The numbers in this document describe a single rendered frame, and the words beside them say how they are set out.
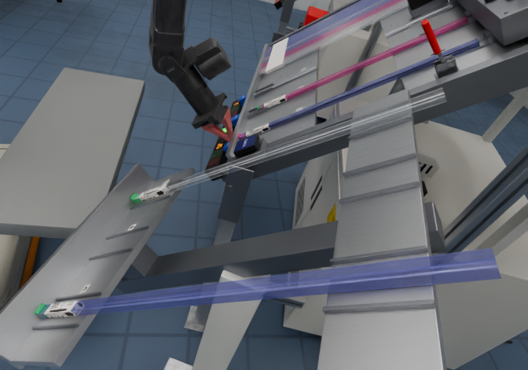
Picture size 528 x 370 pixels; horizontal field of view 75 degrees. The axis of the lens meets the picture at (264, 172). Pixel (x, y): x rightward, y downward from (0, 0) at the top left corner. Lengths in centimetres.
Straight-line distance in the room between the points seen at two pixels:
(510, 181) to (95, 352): 119
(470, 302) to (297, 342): 59
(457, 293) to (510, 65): 65
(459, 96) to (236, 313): 50
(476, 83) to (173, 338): 111
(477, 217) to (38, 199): 90
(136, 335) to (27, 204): 64
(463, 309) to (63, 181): 110
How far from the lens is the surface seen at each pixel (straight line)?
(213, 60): 74
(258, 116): 88
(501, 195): 79
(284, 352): 135
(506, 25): 69
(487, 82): 67
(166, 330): 131
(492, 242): 99
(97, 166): 90
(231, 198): 75
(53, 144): 97
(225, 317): 54
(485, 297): 115
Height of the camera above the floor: 122
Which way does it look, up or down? 41 degrees down
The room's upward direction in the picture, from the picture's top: 19 degrees clockwise
